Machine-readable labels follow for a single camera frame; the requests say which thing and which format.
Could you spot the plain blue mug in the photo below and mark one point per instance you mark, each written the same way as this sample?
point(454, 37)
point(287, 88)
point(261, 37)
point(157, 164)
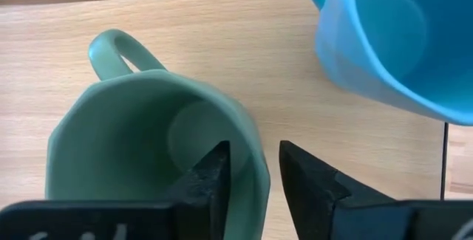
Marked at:
point(399, 48)

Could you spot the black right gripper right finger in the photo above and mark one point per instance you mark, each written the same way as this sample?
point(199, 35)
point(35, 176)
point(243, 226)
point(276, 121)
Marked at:
point(314, 195)

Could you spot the plain green mug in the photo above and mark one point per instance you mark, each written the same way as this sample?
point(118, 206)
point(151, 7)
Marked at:
point(122, 140)

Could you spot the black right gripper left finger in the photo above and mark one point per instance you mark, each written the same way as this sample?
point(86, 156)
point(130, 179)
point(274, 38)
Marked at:
point(207, 195)

